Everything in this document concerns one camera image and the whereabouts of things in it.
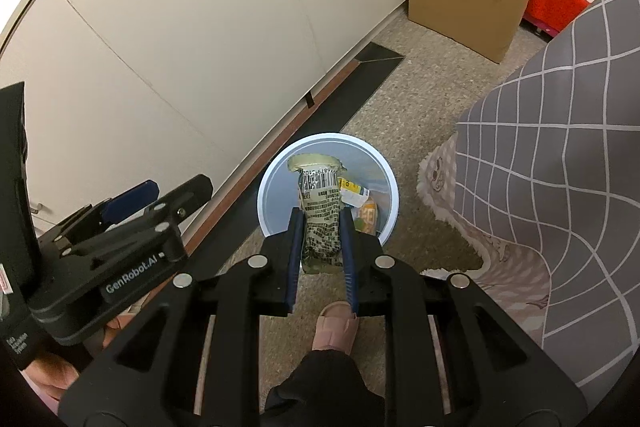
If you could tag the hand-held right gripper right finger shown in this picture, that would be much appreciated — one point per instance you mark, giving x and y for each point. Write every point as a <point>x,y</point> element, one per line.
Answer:
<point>348,257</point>

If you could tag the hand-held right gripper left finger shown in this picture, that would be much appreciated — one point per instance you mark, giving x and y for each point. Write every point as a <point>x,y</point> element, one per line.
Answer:
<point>295,257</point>

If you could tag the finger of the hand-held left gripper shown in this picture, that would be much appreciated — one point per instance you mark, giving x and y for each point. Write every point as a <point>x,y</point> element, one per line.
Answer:
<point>190,197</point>
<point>130,202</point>

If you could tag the olive snack packet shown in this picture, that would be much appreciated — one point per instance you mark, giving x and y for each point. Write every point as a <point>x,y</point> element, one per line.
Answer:
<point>320,222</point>

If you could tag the pale blue waste bin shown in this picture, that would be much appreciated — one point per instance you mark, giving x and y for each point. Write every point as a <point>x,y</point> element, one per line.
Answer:
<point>280,197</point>

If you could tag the person's left hand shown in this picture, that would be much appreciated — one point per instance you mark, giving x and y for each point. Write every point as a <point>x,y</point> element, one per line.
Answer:
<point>50,377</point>

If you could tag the yellow label packet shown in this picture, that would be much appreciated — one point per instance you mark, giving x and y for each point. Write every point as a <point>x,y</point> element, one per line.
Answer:
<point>352,192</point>

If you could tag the pink slipper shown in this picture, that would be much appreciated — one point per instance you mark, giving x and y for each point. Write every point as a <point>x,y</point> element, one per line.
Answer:
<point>332,327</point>

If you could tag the printed blanket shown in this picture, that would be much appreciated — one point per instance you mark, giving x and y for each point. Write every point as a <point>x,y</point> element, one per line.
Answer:
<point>500,277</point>

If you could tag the beige low cabinet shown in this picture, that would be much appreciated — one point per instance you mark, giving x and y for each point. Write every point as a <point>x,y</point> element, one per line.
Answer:
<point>150,32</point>

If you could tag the grey checked tablecloth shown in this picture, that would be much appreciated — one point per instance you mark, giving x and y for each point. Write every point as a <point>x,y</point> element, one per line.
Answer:
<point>575,132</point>

